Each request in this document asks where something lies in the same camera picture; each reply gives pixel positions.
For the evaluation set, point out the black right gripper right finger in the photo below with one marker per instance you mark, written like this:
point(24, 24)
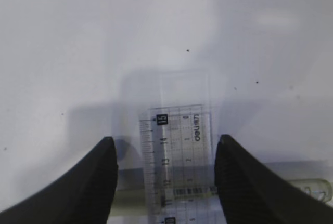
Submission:
point(249, 192)

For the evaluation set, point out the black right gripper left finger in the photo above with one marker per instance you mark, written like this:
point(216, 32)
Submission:
point(84, 194)

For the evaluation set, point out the clear plastic ruler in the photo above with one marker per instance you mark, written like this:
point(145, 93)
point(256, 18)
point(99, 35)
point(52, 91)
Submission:
point(178, 165)

